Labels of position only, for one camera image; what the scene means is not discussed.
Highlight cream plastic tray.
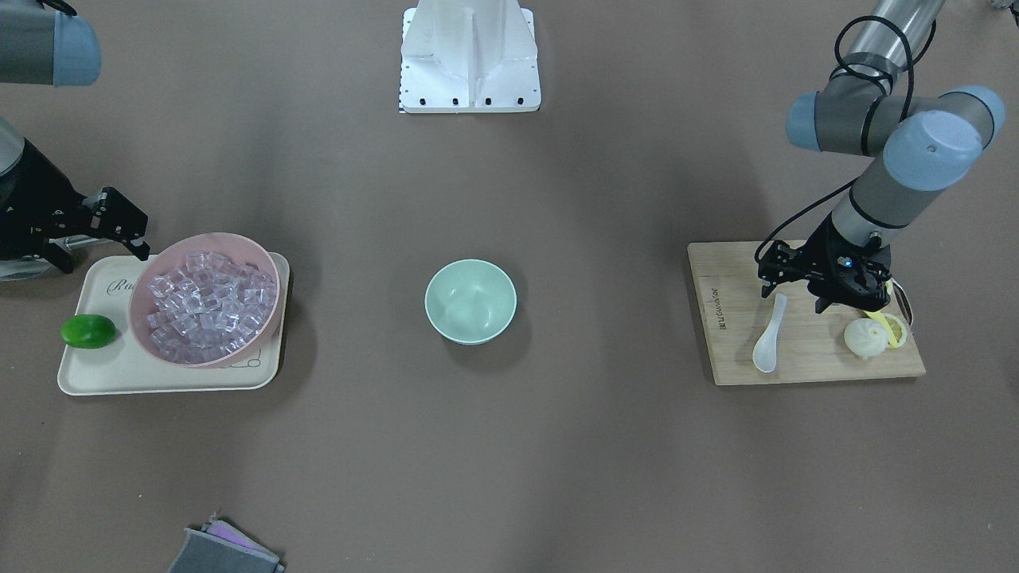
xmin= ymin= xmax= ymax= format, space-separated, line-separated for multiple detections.
xmin=57 ymin=256 xmax=283 ymax=396

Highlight pile of ice cubes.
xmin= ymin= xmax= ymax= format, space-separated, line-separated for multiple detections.
xmin=146 ymin=251 xmax=279 ymax=364

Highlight lemon slices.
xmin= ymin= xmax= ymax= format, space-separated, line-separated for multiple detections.
xmin=880 ymin=313 xmax=910 ymax=349

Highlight yellow plastic knife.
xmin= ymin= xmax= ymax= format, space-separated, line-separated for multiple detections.
xmin=863 ymin=277 xmax=913 ymax=349

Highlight wooden cutting board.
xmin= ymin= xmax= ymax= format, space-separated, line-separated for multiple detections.
xmin=687 ymin=242 xmax=927 ymax=387

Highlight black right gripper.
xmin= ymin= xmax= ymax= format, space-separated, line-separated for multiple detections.
xmin=1 ymin=140 xmax=150 ymax=282

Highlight green lime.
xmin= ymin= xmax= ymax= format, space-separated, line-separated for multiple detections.
xmin=61 ymin=314 xmax=117 ymax=349

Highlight white camera pillar base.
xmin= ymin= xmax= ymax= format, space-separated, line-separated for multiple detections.
xmin=398 ymin=1 xmax=542 ymax=114

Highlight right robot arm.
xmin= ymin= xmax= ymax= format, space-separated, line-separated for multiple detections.
xmin=1 ymin=1 xmax=150 ymax=282

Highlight pink bowl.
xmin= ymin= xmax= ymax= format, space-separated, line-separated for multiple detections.
xmin=130 ymin=232 xmax=287 ymax=368

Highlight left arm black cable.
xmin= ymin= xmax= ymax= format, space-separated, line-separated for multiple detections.
xmin=755 ymin=8 xmax=940 ymax=279

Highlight grey folded cloth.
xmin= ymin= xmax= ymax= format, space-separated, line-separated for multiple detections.
xmin=167 ymin=516 xmax=285 ymax=572

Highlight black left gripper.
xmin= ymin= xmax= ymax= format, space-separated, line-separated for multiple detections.
xmin=756 ymin=216 xmax=892 ymax=314

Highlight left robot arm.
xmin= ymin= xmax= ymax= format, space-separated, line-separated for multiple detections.
xmin=754 ymin=1 xmax=1007 ymax=313

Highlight white ceramic spoon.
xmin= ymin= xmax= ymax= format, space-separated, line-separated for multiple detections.
xmin=751 ymin=293 xmax=787 ymax=373

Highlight mint green bowl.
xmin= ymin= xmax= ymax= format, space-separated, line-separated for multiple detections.
xmin=424 ymin=259 xmax=519 ymax=345

